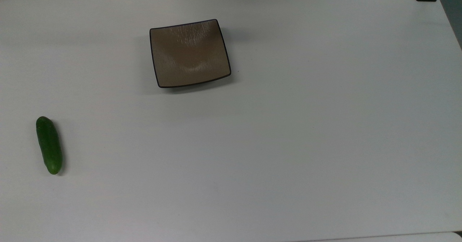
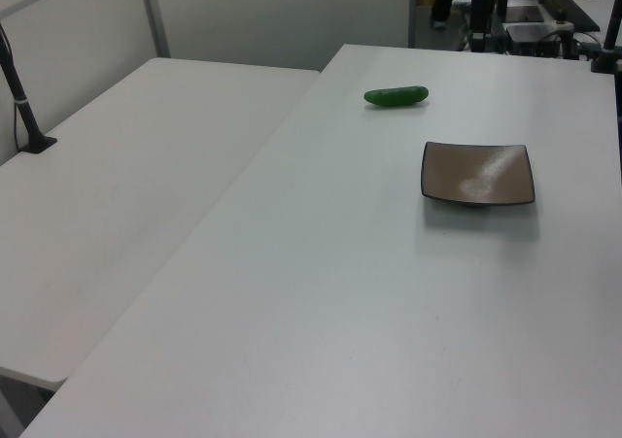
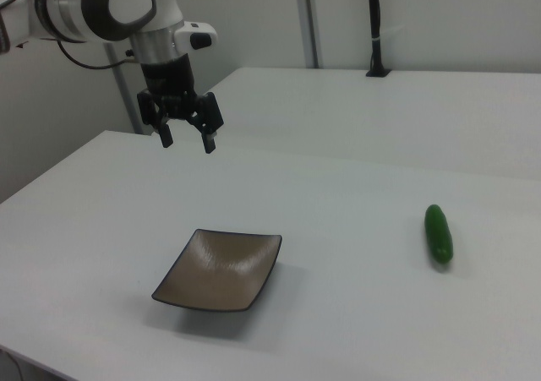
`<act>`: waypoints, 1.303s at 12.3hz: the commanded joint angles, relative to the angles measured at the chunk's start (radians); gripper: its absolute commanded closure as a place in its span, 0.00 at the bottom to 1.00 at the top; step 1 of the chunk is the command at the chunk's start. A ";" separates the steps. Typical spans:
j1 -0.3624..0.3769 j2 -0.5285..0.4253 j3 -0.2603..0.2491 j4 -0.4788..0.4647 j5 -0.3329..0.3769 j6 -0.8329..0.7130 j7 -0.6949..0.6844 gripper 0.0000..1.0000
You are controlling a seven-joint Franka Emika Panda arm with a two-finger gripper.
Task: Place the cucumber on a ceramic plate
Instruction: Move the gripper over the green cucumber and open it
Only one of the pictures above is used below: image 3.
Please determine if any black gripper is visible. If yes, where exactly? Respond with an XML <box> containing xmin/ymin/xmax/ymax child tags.
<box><xmin>136</xmin><ymin>56</ymin><xmax>225</xmax><ymax>155</ymax></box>

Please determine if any green cucumber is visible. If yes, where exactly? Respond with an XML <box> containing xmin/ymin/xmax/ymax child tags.
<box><xmin>424</xmin><ymin>204</ymin><xmax>456</xmax><ymax>266</ymax></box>

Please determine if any square brown ceramic plate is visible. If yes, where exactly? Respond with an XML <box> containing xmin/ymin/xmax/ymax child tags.
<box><xmin>150</xmin><ymin>228</ymin><xmax>283</xmax><ymax>313</ymax></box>

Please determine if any black pole with base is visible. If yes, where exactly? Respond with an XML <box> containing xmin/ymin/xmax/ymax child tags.
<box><xmin>365</xmin><ymin>0</ymin><xmax>392</xmax><ymax>79</ymax></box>

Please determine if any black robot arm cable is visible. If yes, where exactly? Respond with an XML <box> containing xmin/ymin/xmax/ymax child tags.
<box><xmin>56</xmin><ymin>39</ymin><xmax>142</xmax><ymax>70</ymax></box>

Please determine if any thin floor cable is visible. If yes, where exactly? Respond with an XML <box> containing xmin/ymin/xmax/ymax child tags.
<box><xmin>0</xmin><ymin>348</ymin><xmax>23</xmax><ymax>381</ymax></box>

